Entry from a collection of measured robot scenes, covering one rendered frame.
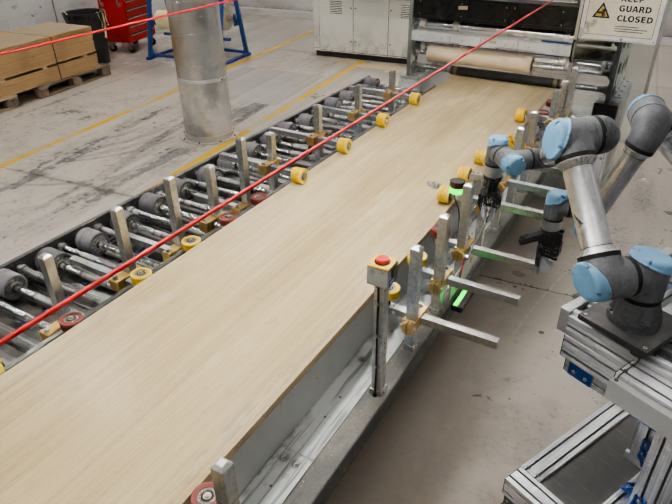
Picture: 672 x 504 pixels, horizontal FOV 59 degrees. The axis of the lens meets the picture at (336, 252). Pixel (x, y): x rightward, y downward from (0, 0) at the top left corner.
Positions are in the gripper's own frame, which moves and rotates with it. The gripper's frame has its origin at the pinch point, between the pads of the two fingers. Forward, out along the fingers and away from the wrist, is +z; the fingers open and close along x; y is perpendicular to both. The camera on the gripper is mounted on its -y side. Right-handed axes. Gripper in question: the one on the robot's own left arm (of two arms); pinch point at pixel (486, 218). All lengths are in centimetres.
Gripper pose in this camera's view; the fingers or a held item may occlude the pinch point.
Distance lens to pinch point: 245.2
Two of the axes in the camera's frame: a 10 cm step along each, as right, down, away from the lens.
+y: -1.8, 5.2, -8.4
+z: 0.1, 8.5, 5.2
